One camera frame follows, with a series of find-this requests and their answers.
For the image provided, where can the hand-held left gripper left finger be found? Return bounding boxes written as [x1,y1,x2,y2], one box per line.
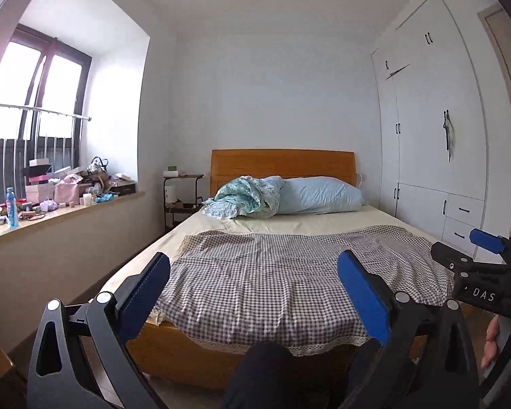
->
[27,252,172,409]

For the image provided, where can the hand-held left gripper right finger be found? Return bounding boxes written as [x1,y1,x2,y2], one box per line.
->
[337,250,482,409]

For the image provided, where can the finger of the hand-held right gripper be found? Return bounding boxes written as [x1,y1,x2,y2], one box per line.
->
[431,242,478,277]
[469,229,511,267]

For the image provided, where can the person's right hand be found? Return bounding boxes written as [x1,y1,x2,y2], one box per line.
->
[481,317,501,370]

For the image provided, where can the beige bed sheet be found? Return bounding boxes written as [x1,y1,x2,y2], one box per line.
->
[100,204,437,303]

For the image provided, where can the dark metal nightstand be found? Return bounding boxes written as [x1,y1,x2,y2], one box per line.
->
[162,174,205,233]

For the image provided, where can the beige windowsill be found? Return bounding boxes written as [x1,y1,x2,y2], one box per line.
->
[0,190,146,243]

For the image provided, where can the brown checked blanket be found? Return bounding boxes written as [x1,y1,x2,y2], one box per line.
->
[153,225,456,356]

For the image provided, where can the white round jar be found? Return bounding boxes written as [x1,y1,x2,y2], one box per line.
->
[165,181,184,203]

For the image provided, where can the light blue pillow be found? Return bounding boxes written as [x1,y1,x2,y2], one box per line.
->
[277,176,367,215]

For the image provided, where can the person's dark trouser leg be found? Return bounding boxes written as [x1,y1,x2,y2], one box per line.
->
[221,341,380,409]

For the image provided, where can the pink bag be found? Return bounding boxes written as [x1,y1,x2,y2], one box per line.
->
[53,182,83,204]

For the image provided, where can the green lace quilt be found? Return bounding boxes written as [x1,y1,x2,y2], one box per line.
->
[201,176,286,221]

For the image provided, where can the beige door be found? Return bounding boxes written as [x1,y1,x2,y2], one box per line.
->
[477,2,511,239]

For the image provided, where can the pile of boxes and cosmetics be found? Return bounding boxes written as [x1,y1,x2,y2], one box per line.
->
[0,157,137,235]

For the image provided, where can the white wardrobe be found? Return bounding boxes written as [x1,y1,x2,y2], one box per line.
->
[370,0,501,265]

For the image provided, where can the blue plastic bottle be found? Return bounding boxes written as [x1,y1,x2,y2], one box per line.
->
[5,186,20,228]

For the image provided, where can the metal window railing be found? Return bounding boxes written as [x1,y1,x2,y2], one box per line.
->
[0,134,75,205]

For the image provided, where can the white curtain rod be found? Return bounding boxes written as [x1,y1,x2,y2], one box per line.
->
[0,102,92,121]

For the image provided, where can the dark framed window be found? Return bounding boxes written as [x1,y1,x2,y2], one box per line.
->
[0,23,93,205]

